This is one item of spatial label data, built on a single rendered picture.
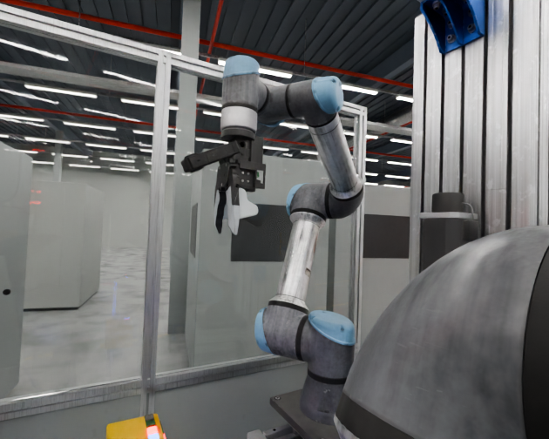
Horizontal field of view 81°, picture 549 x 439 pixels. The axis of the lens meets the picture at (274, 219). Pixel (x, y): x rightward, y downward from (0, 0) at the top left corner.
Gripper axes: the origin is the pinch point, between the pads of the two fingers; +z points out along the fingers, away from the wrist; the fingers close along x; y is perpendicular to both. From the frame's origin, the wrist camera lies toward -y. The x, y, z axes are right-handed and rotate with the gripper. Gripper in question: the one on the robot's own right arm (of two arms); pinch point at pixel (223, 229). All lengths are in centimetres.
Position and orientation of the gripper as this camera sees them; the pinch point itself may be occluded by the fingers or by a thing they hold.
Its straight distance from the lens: 65.7
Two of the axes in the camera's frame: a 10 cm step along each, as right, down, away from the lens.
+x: -4.7, 0.1, 8.8
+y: 8.8, 0.6, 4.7
